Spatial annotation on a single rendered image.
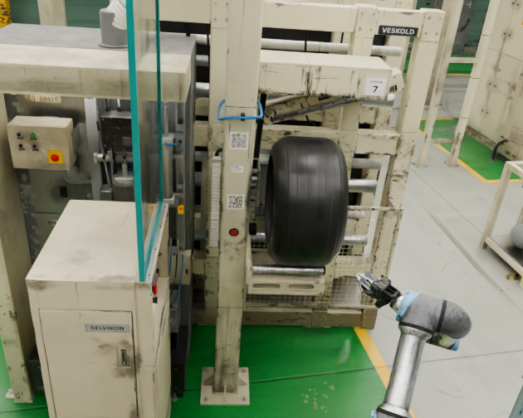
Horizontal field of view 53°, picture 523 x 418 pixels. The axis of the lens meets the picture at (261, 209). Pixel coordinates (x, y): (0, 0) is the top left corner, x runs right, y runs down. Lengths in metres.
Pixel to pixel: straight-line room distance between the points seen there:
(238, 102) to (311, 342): 1.82
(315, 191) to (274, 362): 1.42
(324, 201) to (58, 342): 1.13
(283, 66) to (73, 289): 1.29
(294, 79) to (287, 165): 0.43
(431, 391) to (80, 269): 2.23
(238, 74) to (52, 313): 1.11
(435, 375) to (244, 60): 2.24
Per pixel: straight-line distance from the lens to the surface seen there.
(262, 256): 2.74
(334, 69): 2.45
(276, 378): 3.22
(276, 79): 2.43
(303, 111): 2.62
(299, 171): 2.19
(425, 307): 1.89
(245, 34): 2.11
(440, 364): 3.58
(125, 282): 1.78
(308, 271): 2.49
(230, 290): 2.62
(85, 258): 1.92
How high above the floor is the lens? 2.32
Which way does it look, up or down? 29 degrees down
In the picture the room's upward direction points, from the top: 5 degrees clockwise
